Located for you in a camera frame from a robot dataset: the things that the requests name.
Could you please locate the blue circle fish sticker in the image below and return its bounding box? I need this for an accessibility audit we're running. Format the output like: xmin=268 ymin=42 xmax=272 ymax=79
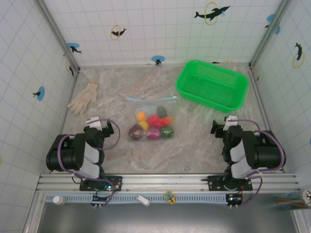
xmin=151 ymin=55 xmax=166 ymax=66
xmin=67 ymin=42 xmax=83 ymax=54
xmin=32 ymin=86 xmax=46 ymax=101

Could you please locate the upright dolphin ring sticker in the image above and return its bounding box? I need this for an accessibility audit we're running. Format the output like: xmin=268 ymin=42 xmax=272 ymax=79
xmin=292 ymin=42 xmax=306 ymax=69

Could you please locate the small dolphin ring sticker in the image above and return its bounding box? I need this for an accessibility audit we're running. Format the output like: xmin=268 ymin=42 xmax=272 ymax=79
xmin=110 ymin=24 xmax=128 ymax=41

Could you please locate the white slotted cable duct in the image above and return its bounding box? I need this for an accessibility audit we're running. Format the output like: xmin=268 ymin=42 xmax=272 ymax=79
xmin=45 ymin=194 xmax=229 ymax=204

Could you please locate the controller circuit board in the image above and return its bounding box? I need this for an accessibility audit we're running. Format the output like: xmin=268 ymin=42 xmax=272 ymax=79
xmin=225 ymin=193 xmax=243 ymax=209
xmin=91 ymin=193 xmax=115 ymax=207

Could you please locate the right controller circuit board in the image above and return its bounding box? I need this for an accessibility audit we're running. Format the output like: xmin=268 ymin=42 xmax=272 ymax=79
xmin=225 ymin=193 xmax=243 ymax=209

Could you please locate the colourful cylinder with white sticks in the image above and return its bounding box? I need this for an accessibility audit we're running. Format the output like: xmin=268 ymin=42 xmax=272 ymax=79
xmin=276 ymin=188 xmax=311 ymax=209

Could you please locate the white cotton glove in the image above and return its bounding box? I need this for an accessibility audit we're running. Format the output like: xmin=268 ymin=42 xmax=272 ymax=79
xmin=67 ymin=82 xmax=99 ymax=115

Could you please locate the magenta toy fruit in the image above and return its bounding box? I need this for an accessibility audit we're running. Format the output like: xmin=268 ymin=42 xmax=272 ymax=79
xmin=146 ymin=127 xmax=161 ymax=141

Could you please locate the round tree sticker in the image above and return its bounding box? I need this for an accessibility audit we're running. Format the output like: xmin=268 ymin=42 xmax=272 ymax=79
xmin=164 ymin=191 xmax=177 ymax=204

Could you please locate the left controller circuit board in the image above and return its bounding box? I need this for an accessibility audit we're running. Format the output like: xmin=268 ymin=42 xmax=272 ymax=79
xmin=91 ymin=193 xmax=115 ymax=207

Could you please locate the aluminium corner post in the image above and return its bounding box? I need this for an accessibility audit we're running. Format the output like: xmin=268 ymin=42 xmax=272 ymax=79
xmin=35 ymin=0 xmax=81 ymax=75
xmin=249 ymin=0 xmax=292 ymax=70

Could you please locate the pink red toy fruit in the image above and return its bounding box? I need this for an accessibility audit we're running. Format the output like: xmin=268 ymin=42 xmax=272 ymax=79
xmin=147 ymin=114 xmax=160 ymax=126

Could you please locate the green toy bell pepper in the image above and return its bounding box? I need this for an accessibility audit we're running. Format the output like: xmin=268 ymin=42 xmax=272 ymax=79
xmin=160 ymin=126 xmax=175 ymax=139

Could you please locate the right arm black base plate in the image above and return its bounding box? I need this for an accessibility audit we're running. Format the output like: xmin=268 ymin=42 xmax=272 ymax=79
xmin=201 ymin=174 xmax=253 ymax=192

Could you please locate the small white upright bottle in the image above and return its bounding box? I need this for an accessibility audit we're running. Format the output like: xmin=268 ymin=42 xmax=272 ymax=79
xmin=52 ymin=195 xmax=67 ymax=205

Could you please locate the red orange toy mango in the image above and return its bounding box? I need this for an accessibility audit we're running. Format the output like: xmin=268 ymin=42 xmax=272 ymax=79
xmin=156 ymin=116 xmax=174 ymax=127

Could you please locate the clear zip-top bag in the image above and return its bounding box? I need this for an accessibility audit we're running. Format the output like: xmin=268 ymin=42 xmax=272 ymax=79
xmin=126 ymin=95 xmax=178 ymax=142

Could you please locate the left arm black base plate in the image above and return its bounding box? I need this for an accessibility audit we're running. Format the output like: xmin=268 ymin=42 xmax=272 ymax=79
xmin=79 ymin=176 xmax=123 ymax=192

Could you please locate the large dolphin ring sticker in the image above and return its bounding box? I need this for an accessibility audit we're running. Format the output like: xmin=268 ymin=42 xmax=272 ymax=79
xmin=193 ymin=1 xmax=231 ymax=26

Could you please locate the green plastic basket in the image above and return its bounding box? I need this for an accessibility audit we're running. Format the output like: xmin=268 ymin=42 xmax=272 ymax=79
xmin=175 ymin=60 xmax=250 ymax=114

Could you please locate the aluminium side floor rail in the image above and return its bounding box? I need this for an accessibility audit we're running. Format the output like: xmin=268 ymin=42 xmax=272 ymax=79
xmin=247 ymin=63 xmax=285 ymax=173

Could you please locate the maroon round toy fruit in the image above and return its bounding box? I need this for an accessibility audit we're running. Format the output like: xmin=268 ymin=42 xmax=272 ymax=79
xmin=128 ymin=124 xmax=143 ymax=141

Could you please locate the small white lying bottle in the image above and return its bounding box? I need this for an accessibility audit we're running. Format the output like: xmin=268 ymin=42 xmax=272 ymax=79
xmin=136 ymin=195 xmax=151 ymax=207

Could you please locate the long aluminium mounting rail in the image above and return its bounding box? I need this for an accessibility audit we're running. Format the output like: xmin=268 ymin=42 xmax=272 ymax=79
xmin=36 ymin=172 xmax=301 ymax=194

